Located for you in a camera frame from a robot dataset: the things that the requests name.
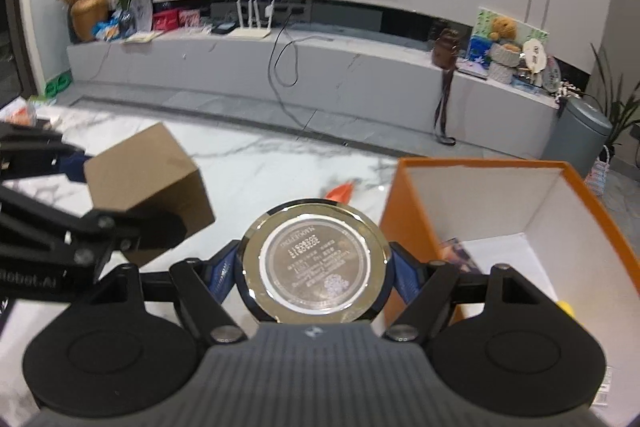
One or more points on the pink bottle with orange cap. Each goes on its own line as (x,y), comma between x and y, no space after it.
(342,192)

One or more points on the gold round tin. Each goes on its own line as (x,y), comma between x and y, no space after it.
(312,262)

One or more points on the white woven baskets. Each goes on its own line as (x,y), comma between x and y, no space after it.
(504,62)

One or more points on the brown teddy bear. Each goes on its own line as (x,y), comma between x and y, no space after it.
(504,29)

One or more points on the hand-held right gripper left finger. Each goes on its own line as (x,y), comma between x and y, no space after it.
(222,277)

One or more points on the green slippers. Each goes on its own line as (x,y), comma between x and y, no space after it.
(59,86)

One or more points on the brown bag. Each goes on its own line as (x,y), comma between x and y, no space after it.
(446,49)

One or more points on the black set-top box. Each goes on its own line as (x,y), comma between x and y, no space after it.
(223,28)

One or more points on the blue printed box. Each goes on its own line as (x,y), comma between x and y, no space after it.
(480,51)

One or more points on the white marble tv cabinet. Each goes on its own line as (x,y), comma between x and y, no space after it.
(350,72)

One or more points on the round paper fan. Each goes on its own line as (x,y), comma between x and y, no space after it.
(534,55)

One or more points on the brown cardboard box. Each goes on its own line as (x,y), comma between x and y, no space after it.
(145,172)

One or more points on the red box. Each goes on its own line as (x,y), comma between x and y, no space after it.
(165,20)

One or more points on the white framed picture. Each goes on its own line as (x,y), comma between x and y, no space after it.
(144,4)

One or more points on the gold vase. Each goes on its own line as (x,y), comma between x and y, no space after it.
(90,17)

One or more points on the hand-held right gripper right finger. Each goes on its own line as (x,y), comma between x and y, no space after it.
(405,274)

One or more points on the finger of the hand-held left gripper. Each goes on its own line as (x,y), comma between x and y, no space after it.
(75,167)
(150,227)

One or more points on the grey trash bin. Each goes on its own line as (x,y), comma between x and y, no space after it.
(577,137)

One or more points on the decorative plate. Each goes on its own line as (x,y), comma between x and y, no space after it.
(552,74)

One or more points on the pink printed card box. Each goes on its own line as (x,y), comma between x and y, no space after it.
(190,18)

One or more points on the white router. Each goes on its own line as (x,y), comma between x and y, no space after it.
(250,32)

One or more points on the potted green plant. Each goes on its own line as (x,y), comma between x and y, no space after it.
(620,107)

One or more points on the orange storage box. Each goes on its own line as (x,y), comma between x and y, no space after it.
(405,207)

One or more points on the blue snack bag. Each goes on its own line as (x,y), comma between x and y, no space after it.
(107,31)

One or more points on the woven basket bag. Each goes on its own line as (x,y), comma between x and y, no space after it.
(599,174)

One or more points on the picture printed card box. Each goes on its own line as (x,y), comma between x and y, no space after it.
(457,253)

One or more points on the yellow pouch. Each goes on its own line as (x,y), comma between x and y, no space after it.
(566,308)

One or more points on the green picture board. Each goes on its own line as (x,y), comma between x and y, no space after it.
(482,22)

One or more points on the pale yellow envelope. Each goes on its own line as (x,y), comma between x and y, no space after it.
(142,37)

